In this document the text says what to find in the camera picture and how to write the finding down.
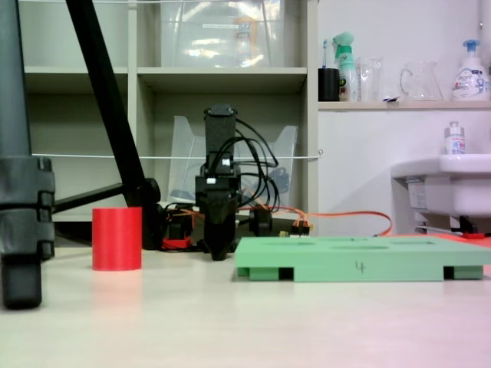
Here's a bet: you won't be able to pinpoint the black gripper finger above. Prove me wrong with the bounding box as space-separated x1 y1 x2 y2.
219 202 238 258
203 202 222 262

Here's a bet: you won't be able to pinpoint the red cylinder block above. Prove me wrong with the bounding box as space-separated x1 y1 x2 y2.
91 206 143 272

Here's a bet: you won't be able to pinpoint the green shape-hole board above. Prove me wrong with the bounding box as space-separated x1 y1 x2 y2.
233 235 491 284

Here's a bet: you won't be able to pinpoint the orange flat block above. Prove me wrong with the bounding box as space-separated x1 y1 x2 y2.
398 231 491 254

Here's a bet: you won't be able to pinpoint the beige shelf unit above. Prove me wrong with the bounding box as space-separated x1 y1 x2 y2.
17 0 320 231

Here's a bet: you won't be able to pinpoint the black tripod brace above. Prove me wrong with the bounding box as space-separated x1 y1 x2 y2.
53 182 124 214

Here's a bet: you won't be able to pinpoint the black tripod leg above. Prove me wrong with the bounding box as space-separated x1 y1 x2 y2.
64 0 163 251

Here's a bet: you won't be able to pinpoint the clear plastic storage box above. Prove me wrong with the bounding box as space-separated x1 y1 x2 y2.
160 0 287 69

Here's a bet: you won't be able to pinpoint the black cup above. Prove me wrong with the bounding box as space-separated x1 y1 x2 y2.
318 67 341 103

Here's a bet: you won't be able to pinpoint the green spray bottle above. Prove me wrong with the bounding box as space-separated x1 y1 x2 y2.
332 31 358 103

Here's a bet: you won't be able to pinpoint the clear measuring cup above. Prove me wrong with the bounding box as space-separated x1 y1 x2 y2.
356 57 385 103

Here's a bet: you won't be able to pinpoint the grey tripod leg with clamps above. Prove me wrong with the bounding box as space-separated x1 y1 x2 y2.
0 0 57 310

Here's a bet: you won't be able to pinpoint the glass pitcher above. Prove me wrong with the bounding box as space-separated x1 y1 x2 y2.
400 61 444 103

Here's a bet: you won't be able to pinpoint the white sink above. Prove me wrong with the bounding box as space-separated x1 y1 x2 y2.
390 153 491 232

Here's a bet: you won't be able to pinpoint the small clear sanitizer bottle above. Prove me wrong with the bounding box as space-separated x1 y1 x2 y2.
443 121 466 156

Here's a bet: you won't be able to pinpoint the white foam soap bottle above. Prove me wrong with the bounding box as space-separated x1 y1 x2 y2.
451 39 491 102

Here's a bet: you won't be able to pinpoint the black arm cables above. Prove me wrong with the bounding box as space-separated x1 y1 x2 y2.
214 117 280 215

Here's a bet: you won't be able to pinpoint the white cord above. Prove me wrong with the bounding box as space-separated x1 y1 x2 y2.
30 149 324 160

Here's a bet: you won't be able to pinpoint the orange cable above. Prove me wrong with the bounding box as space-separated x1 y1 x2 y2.
264 206 393 237

